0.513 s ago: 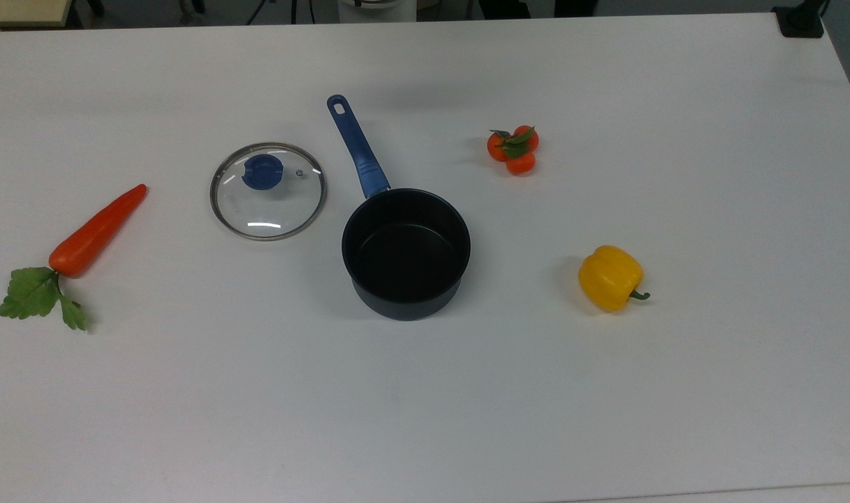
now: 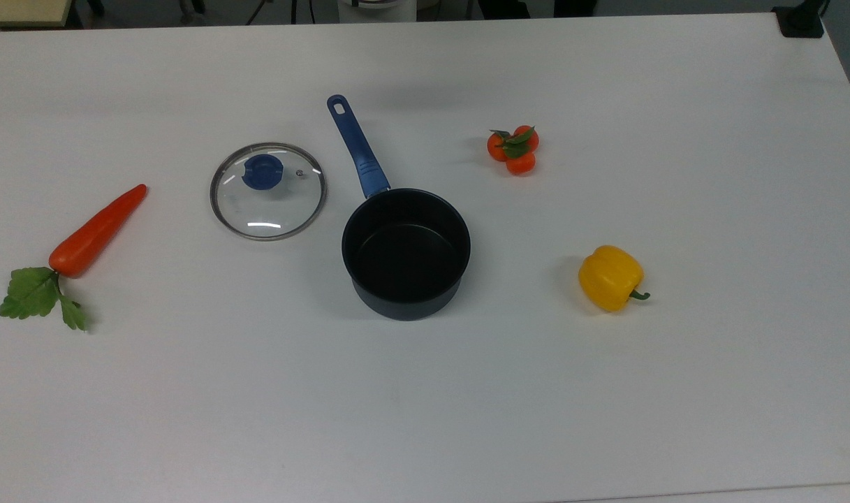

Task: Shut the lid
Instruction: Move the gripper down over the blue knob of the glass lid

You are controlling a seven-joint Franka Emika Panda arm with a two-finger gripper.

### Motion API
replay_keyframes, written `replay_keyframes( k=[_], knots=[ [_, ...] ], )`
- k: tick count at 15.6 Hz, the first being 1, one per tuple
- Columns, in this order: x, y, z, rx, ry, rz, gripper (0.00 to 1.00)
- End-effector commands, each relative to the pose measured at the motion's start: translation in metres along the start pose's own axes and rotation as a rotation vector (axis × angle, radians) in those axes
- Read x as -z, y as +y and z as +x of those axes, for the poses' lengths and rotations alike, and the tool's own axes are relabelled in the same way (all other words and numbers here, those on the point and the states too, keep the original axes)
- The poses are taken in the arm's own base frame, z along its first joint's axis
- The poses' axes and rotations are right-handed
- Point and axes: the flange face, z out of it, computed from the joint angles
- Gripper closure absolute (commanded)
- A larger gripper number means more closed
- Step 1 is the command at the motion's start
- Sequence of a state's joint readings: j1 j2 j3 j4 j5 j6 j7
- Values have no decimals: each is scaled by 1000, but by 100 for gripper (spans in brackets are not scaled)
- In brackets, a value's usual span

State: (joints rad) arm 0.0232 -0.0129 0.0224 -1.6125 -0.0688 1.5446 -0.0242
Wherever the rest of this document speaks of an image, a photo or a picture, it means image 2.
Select glass lid with blue knob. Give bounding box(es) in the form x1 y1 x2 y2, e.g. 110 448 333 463
210 142 328 242

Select toy tangerine cluster with leaves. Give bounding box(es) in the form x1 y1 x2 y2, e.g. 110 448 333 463
486 124 540 177

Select yellow toy bell pepper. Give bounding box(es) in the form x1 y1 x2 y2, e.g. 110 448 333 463
578 245 651 313

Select black tripod legs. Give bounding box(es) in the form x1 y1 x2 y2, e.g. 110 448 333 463
245 0 321 26

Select orange toy carrot with leaves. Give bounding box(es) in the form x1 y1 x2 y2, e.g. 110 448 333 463
0 184 148 332

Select light wooden table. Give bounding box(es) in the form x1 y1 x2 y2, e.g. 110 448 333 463
0 0 74 29

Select dark pot with blue handle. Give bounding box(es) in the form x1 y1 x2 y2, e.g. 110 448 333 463
326 94 472 322

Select black clamp mount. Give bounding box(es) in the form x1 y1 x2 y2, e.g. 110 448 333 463
772 0 829 38

